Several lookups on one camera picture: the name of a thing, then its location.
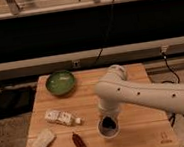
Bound black hanging cable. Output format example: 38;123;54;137
87;0;124;65

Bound dark red chili pepper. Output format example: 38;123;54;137
72;133;86;147

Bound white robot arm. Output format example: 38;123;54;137
94;64;184;115

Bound small white plastic bottle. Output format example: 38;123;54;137
44;109;81;126

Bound white ceramic cup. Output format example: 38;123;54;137
97;116;120;139

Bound black power cable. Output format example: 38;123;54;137
157;44;184;147

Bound green ceramic bowl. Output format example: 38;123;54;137
45;70;76;96

